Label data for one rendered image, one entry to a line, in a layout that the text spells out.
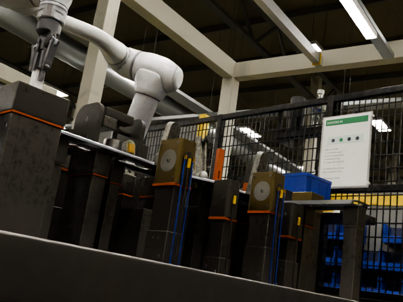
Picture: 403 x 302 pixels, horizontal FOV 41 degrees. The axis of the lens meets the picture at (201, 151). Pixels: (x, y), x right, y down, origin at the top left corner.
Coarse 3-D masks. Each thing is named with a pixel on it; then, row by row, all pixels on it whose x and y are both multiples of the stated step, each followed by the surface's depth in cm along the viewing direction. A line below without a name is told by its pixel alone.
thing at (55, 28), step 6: (42, 24) 170; (48, 24) 170; (54, 24) 171; (36, 30) 172; (42, 30) 170; (48, 30) 170; (54, 30) 170; (60, 30) 173; (42, 36) 173; (48, 36) 170; (54, 36) 170; (48, 42) 169
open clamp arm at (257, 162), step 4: (260, 152) 165; (264, 152) 165; (256, 156) 165; (260, 156) 164; (264, 156) 165; (268, 156) 166; (256, 160) 164; (260, 160) 164; (264, 160) 165; (256, 164) 164; (260, 164) 164; (264, 164) 165; (252, 168) 165; (256, 168) 164; (260, 168) 164; (264, 168) 166; (252, 172) 164; (256, 172) 163; (260, 172) 164; (248, 184) 164; (248, 188) 164; (248, 192) 163
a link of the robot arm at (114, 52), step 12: (0, 0) 179; (12, 0) 177; (24, 0) 176; (24, 12) 183; (36, 12) 185; (72, 24) 198; (84, 24) 201; (84, 36) 202; (96, 36) 204; (108, 36) 208; (108, 48) 210; (120, 48) 215; (108, 60) 217; (120, 60) 218
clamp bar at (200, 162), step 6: (198, 138) 194; (204, 138) 192; (210, 138) 193; (198, 144) 193; (204, 144) 195; (198, 150) 192; (204, 150) 194; (198, 156) 191; (204, 156) 193; (198, 162) 190; (204, 162) 192; (198, 168) 190; (204, 168) 191
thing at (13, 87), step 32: (0, 96) 110; (32, 96) 108; (0, 128) 107; (32, 128) 108; (0, 160) 102; (32, 160) 107; (0, 192) 102; (32, 192) 107; (0, 224) 101; (32, 224) 106
